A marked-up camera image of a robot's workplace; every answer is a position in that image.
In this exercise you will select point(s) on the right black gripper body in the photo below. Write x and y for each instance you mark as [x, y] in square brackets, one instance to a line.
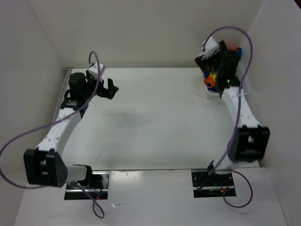
[213, 61]

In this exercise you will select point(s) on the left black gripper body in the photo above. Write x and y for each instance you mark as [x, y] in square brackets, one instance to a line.
[92, 83]

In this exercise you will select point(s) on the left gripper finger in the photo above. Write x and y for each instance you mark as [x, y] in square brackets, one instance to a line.
[110, 83]
[109, 93]

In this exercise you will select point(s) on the rainbow striped shorts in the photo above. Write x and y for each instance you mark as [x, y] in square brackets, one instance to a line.
[209, 78]

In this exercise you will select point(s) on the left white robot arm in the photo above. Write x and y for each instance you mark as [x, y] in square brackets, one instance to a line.
[44, 165]

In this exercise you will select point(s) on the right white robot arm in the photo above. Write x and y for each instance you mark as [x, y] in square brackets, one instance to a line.
[249, 141]

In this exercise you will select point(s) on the white plastic basket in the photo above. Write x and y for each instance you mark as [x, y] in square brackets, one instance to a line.
[239, 74]

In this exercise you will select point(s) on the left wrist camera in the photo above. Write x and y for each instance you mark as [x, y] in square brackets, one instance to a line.
[94, 68]

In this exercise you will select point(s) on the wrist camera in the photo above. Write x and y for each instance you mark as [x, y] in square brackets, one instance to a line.
[94, 68]
[209, 49]

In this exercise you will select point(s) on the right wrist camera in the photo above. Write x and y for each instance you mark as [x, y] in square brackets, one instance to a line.
[209, 49]

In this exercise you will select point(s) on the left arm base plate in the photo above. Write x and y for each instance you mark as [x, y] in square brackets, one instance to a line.
[97, 188]

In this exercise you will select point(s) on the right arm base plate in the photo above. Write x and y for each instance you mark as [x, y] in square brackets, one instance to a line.
[212, 186]

